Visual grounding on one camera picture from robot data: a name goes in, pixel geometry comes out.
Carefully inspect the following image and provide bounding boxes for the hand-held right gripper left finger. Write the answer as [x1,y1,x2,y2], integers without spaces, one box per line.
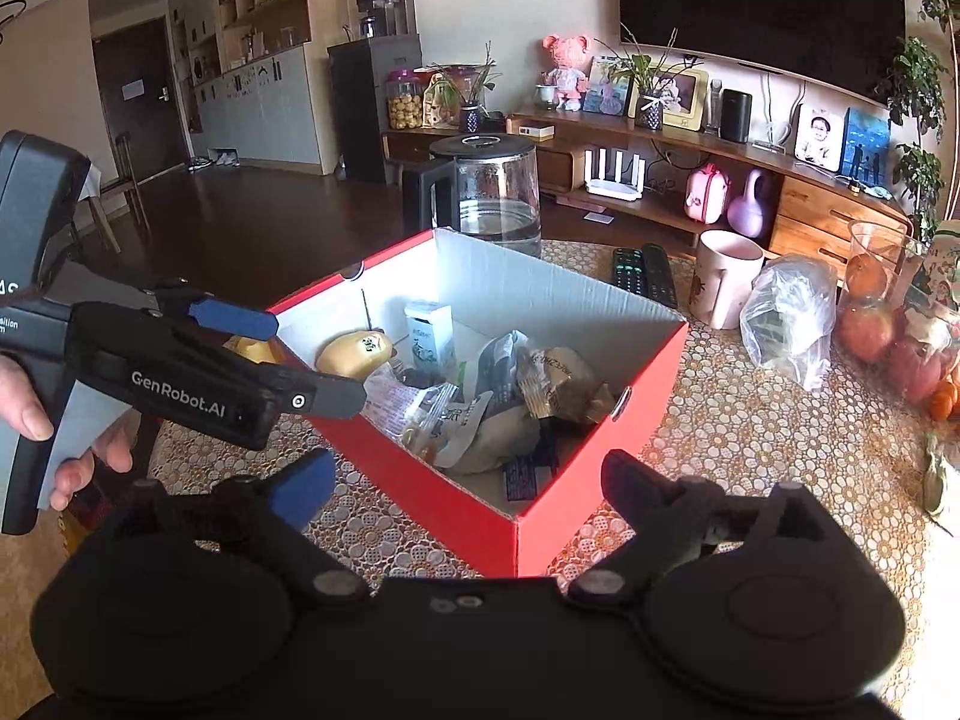
[105,448,374,608]

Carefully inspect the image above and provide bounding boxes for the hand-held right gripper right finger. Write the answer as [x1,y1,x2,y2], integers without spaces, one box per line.
[568,448,871,608]

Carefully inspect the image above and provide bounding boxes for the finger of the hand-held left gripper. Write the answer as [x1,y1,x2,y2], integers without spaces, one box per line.
[150,281,281,343]
[289,371,368,421]

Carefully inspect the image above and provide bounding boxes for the yellow drink bottle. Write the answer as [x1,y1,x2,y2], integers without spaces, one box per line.
[315,328,398,380]

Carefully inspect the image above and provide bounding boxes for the clear purple print cake packet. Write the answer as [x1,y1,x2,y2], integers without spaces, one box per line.
[367,381,466,458]

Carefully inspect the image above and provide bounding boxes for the small white blue carton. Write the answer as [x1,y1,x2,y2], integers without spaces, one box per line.
[405,300,456,383]

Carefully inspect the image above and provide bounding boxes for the red cardboard box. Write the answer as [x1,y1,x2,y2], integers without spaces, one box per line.
[266,227,689,578]

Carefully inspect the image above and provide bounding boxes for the lace-covered desktop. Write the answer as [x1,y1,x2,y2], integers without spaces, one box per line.
[15,240,960,691]

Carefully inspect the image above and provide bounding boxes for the person's left hand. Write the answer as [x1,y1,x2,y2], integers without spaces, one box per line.
[0,356,137,512]

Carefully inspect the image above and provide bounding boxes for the yellow toy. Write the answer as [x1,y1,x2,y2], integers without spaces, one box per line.
[225,336,280,367]

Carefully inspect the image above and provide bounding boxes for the brown snack packet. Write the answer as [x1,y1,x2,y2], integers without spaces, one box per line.
[516,347,617,422]

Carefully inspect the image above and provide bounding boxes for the wooden chair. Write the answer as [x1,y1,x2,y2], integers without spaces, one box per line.
[75,131,151,254]

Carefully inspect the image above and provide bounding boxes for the pale pink mug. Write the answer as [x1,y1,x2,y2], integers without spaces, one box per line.
[688,230,766,331]

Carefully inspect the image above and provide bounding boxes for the clear plastic bag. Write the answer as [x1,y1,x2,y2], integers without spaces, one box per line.
[740,253,839,391]

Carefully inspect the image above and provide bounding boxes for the dark wooden door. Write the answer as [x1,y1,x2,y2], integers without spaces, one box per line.
[92,15,192,166]

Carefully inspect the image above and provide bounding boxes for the glass electric kettle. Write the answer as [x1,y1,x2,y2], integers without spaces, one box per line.
[401,133,542,260]

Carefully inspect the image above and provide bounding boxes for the jar of yellow fruit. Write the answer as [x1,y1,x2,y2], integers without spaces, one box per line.
[385,69,425,131]

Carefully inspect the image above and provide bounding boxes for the red apple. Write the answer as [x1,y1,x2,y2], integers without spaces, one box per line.
[889,337,946,402]
[838,300,897,365]

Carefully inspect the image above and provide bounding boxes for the purple kettlebell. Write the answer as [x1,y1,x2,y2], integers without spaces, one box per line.
[726,169,773,237]

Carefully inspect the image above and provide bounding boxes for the pink toy bag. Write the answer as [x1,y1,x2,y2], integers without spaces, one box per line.
[684,163,732,224]

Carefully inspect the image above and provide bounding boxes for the white router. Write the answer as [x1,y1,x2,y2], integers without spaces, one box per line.
[583,146,650,203]

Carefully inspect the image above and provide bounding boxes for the small potted green plant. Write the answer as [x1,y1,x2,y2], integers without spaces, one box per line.
[424,41,502,134]

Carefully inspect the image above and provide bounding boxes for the white green work gloves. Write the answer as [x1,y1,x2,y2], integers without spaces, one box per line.
[922,431,960,518]

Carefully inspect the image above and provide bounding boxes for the orange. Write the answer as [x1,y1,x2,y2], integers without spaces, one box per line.
[847,253,890,297]

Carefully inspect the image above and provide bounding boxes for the wooden television cabinet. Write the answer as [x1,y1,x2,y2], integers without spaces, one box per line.
[382,109,912,263]

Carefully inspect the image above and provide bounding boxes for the clear plastic fruit bowl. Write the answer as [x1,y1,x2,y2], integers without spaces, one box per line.
[836,220,960,406]

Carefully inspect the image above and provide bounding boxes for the potted plant with bow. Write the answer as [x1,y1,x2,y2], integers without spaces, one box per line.
[596,26,702,131]

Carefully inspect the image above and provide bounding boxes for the green white patterned bag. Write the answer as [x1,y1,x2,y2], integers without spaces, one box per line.
[911,229,960,316]

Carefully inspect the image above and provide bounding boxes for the black speaker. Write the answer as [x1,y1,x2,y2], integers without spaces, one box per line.
[720,88,753,143]

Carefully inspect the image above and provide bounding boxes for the blue illustrated card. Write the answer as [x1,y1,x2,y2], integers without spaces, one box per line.
[583,56,632,117]

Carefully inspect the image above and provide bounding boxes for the white framed baby photo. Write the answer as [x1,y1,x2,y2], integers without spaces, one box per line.
[793,103,845,172]

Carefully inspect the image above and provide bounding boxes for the pink plush doll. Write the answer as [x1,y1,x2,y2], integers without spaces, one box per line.
[541,34,592,112]

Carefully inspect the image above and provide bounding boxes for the blue picture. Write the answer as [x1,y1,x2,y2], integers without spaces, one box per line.
[840,106,892,188]

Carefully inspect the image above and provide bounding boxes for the tall potted tree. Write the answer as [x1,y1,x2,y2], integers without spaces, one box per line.
[874,0,960,241]

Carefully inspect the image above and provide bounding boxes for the black flat television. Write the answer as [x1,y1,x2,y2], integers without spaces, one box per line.
[616,0,908,102]

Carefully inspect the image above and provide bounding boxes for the grey wall cabinet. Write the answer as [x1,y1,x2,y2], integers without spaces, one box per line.
[169,0,331,166]

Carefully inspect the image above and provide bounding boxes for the pale green photo frame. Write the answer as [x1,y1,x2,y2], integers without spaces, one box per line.
[652,67,710,132]

